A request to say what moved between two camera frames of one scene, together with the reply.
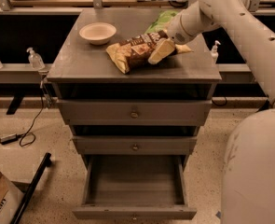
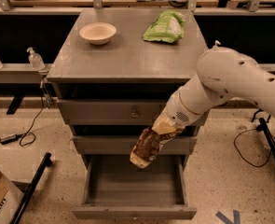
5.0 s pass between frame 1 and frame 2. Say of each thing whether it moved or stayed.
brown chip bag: moved
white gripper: moved
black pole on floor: stayed
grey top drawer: stayed
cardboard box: stayed
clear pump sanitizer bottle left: stayed
